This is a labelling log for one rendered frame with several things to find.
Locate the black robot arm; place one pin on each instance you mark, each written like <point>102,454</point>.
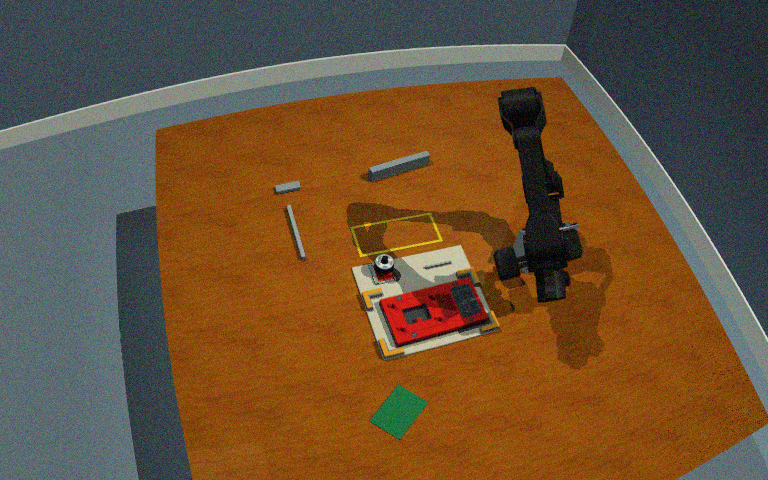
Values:
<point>524,118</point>

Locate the beige flat base plate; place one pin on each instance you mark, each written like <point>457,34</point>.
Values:
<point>413,273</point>

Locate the green flat rectangle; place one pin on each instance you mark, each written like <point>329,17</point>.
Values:
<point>398,412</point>

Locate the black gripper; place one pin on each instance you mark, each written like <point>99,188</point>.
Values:
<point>507,261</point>

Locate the black and grey wheel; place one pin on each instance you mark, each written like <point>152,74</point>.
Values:
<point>381,268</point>

